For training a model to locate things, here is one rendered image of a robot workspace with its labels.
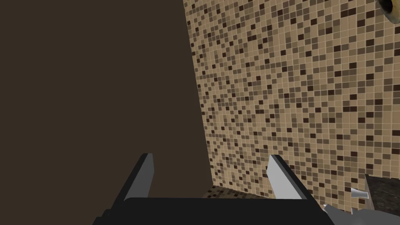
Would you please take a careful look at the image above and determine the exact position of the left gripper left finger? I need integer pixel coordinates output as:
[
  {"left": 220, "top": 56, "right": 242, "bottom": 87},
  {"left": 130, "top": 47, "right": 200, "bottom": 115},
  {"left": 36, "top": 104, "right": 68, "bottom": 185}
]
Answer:
[{"left": 113, "top": 153, "right": 155, "bottom": 207}]

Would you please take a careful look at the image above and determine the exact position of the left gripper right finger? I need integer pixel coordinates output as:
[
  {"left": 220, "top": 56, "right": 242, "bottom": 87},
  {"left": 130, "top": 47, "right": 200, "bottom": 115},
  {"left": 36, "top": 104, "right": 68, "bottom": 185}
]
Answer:
[{"left": 266, "top": 154, "right": 317, "bottom": 204}]

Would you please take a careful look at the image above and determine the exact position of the silver faucet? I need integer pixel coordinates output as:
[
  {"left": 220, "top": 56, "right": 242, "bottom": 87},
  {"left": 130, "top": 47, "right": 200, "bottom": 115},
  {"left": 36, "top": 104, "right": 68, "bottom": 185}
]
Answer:
[{"left": 321, "top": 187, "right": 400, "bottom": 225}]

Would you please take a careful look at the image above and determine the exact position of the dark brown door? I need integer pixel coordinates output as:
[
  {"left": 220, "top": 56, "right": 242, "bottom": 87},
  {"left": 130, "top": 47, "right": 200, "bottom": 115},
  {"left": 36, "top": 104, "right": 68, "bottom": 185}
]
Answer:
[{"left": 0, "top": 0, "right": 214, "bottom": 225}]

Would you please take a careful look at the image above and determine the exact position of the brown round wall fixture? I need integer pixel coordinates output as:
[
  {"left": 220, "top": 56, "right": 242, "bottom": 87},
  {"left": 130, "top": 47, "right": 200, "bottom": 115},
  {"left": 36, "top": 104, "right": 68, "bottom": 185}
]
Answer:
[{"left": 376, "top": 0, "right": 400, "bottom": 24}]

